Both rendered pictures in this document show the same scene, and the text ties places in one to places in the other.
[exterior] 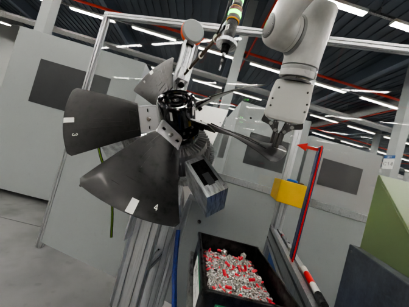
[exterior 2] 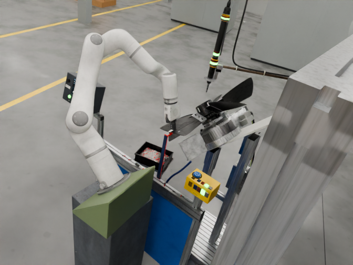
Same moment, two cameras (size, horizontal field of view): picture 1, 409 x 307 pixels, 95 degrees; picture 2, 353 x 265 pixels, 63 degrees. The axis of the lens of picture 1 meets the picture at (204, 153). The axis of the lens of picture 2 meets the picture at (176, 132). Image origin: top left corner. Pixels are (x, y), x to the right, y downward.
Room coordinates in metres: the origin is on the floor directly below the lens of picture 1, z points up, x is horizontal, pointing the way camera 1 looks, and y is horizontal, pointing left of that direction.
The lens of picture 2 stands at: (1.01, -1.55, 2.10)
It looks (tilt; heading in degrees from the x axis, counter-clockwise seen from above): 33 degrees down; 109
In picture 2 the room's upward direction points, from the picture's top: 12 degrees clockwise
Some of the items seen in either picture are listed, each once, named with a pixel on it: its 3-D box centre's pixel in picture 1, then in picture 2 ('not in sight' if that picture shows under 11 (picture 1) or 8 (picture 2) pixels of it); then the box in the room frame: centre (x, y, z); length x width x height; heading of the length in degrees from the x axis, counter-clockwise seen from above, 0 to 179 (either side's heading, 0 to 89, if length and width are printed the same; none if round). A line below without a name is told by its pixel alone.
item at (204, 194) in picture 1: (204, 185); (193, 146); (0.62, -0.03, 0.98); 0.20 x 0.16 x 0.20; 168
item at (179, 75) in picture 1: (182, 76); not in sight; (1.18, 0.27, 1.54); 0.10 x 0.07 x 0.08; 23
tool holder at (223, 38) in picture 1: (228, 33); (213, 71); (0.62, 0.03, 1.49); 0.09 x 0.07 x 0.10; 23
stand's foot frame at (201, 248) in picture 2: not in sight; (198, 233); (0.83, 0.11, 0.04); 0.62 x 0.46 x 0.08; 168
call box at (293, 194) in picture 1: (286, 192); (201, 186); (0.82, -0.39, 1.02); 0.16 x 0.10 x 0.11; 168
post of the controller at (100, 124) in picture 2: not in sight; (100, 128); (0.01, -0.21, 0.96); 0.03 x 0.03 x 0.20; 78
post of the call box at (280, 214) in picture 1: (280, 215); (197, 199); (0.82, -0.39, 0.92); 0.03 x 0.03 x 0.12; 78
